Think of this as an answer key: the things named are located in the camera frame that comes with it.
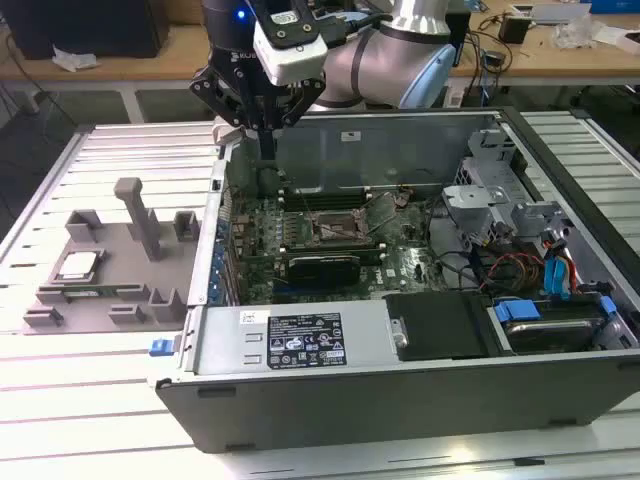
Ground blue box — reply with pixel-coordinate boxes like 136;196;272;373
589;0;640;15

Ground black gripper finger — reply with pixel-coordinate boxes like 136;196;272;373
188;64;269;161
267;77;327;161

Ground silver CPU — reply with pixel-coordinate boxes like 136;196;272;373
56;252;100;281

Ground red yellow wire bundle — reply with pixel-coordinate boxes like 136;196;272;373
479;252;546;294

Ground hard disk in carrier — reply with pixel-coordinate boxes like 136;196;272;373
502;319;601;354

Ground wooden desk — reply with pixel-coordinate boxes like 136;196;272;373
0;0;640;124

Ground crumpled white paper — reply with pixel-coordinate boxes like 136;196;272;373
51;44;100;73

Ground black graphics card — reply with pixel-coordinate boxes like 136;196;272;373
287;254;361;289

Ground metal socket cover frame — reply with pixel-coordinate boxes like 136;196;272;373
360;191;397;235

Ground grey power supply with label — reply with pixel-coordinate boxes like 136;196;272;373
192;302;401;376

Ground CPU socket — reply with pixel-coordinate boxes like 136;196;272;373
308;207;370;242

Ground blue carrier handle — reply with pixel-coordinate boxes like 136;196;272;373
492;299;542;326

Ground small black cube box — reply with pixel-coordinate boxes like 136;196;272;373
498;13;531;44

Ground green RAM stick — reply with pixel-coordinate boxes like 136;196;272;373
64;285;141;297

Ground black computer tower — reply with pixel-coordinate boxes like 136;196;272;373
0;0;171;60

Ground black RAM slot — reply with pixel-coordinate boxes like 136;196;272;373
282;197;374;211
280;187;374;200
249;249;389;266
279;240;384;254

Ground tall black box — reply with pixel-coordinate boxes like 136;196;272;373
447;9;474;69

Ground green motherboard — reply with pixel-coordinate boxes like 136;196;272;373
219;187;451;304

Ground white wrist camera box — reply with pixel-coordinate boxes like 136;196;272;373
252;0;330;86

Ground crumpled clear plastic bag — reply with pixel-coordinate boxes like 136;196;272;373
552;14;609;51

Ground flat white box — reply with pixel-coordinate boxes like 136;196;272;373
607;24;640;54

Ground silver metal drive cage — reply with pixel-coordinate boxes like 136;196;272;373
442;127;576;251

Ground blue flat data wire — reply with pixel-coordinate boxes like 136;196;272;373
542;257;574;301

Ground open dark PC case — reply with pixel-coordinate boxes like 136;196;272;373
147;105;640;454

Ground grey parts rack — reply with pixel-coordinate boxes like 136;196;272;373
19;177;204;335

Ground black drive bay cover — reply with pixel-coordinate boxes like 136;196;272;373
382;291;494;362

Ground grey case release latch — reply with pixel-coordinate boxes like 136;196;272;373
212;119;246;147

